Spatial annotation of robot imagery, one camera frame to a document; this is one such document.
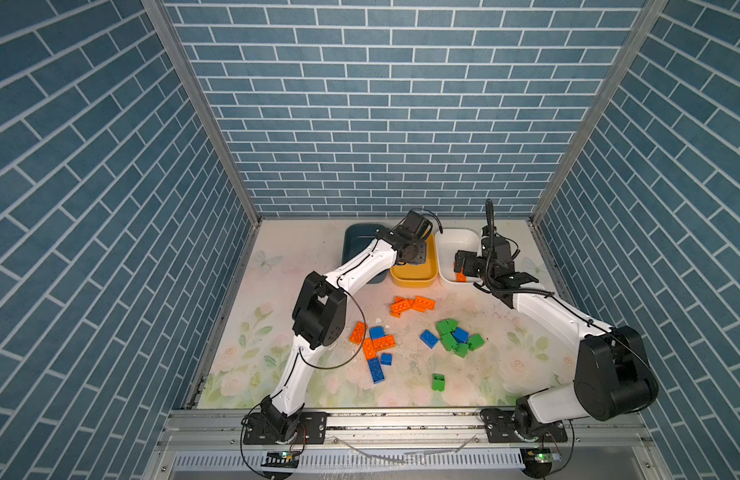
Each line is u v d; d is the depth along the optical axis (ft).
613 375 1.43
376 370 2.71
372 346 2.86
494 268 2.22
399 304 3.07
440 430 2.47
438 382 2.64
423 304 3.15
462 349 2.84
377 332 2.93
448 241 3.76
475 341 2.91
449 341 2.87
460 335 2.90
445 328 2.95
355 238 3.66
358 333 2.93
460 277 3.33
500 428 2.42
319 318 1.81
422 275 3.23
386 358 2.75
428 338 2.89
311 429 2.42
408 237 2.40
